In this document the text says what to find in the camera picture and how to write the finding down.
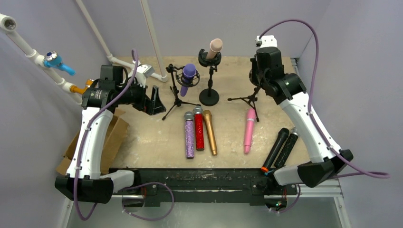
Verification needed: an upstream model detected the tripod shock mount stand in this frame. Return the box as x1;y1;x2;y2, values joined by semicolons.
162;64;201;121
227;87;260;122

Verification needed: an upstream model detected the purple glitter microphone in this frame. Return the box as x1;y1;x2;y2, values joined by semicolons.
184;111;194;159

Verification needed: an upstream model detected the red glitter microphone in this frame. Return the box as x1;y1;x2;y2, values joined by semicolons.
193;105;205;151

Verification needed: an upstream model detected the pink glitter microphone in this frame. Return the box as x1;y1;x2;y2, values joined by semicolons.
243;108;256;154

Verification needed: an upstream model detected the brown cardboard box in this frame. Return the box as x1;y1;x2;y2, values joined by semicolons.
56;109;129;175

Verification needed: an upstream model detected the violet plastic microphone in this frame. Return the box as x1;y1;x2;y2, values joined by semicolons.
180;63;197;97

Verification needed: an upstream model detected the cream peach plastic microphone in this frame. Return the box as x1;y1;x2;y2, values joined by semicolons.
206;38;223;59

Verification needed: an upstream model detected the gold metallic microphone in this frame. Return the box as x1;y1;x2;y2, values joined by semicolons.
202;110;218;156

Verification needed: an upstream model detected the round base shock mount stand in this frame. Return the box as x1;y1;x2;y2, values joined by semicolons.
198;49;221;106

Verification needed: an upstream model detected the plain black microphone orange end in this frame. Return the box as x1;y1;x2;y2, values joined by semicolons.
260;128;289;173

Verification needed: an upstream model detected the black glitter microphone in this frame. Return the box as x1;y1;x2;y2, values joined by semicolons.
274;127;299;168

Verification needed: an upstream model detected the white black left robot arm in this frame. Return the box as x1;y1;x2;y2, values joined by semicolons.
55;64;166;204

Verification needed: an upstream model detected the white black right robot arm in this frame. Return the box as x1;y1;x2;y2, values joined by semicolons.
249;47;354;188

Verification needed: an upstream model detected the orange water tap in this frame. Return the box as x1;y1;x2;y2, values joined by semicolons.
69;78;95;95

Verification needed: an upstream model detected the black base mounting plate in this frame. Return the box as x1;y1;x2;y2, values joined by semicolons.
112;168;298;209

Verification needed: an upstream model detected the blue water tap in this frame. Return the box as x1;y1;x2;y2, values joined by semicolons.
43;51;76;76

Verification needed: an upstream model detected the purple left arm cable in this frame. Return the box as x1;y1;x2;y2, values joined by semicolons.
73;48;175;221

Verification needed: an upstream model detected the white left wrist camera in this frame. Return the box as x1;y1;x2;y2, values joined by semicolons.
130;64;154;88

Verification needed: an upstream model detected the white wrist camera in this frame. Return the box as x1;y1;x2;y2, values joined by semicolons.
255;35;278;48
130;64;154;88

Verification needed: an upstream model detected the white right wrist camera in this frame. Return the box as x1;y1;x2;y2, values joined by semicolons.
255;35;278;48

